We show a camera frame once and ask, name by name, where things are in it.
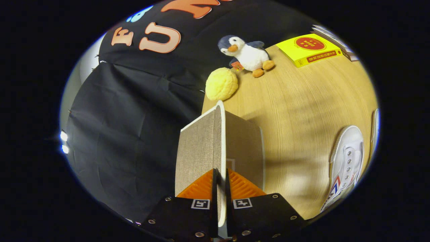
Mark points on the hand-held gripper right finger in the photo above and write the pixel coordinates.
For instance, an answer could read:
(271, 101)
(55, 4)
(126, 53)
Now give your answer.
(229, 215)

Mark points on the yellow book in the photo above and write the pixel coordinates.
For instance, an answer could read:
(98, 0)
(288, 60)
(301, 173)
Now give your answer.
(302, 55)

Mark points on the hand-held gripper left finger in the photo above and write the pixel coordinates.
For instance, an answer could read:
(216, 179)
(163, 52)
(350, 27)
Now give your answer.
(214, 215)

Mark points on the yellow round plush toy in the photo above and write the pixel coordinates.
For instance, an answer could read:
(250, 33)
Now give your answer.
(221, 84)

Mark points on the penguin plush toy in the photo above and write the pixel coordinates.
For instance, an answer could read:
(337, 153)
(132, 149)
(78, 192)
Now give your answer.
(250, 55)

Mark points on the illustrated white book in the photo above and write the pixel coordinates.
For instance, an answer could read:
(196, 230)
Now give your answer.
(331, 37)

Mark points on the white striped canvas shoe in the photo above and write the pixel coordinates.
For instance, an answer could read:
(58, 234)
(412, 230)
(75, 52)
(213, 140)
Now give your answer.
(376, 131)
(347, 158)

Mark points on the black backdrop cloth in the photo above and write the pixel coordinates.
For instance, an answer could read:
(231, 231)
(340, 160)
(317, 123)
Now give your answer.
(127, 134)

